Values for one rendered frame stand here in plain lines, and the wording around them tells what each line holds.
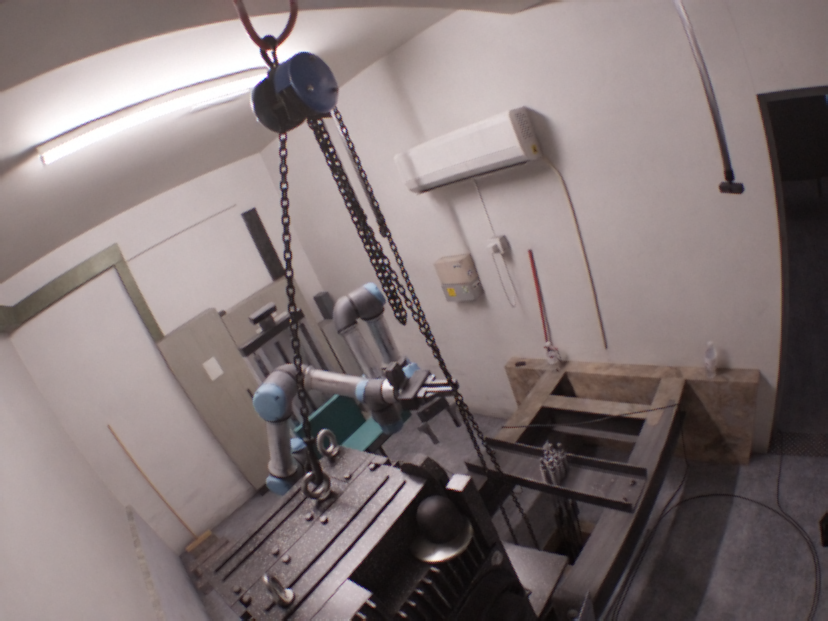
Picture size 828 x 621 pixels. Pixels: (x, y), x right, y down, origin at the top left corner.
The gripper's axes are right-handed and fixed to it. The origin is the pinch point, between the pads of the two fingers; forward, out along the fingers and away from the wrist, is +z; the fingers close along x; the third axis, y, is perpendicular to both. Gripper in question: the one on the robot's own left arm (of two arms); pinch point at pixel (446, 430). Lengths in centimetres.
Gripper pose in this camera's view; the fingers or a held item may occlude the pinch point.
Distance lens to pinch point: 174.5
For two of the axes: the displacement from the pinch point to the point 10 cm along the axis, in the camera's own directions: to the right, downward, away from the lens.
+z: 5.0, 8.6, -0.8
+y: 4.5, -3.4, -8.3
